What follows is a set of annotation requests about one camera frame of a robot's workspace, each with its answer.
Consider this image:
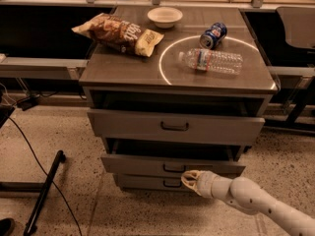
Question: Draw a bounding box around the grey bottom drawer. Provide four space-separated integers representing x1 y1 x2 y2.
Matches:
113 174 189 192

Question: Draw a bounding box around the blue soda can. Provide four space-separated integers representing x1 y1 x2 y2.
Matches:
200 23 227 49

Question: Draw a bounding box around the black metal stand leg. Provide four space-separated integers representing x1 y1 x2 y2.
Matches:
24 150 66 236

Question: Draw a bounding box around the grey top drawer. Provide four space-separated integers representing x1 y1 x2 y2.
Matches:
88 109 265 146

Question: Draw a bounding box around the white bowl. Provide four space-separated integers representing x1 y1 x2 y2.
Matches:
147 7 183 29

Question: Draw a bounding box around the clear plastic water bottle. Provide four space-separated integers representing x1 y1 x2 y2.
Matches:
178 48 243 75

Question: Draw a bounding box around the black floor cable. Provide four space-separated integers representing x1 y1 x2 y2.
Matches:
8 116 84 236

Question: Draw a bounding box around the grey drawer cabinet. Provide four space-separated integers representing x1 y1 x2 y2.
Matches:
78 5 280 192

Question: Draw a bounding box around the brown chip bag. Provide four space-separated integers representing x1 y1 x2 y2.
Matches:
72 13 163 57

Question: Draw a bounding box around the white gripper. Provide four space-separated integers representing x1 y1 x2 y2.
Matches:
181 170 218 198

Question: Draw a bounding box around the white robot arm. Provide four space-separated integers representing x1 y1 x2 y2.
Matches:
181 170 315 236

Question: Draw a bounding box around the grey drawer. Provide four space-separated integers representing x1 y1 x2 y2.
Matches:
113 174 189 192
101 139 245 178
88 109 265 146

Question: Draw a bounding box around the black shoe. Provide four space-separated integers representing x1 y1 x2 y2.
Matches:
0 218 15 236

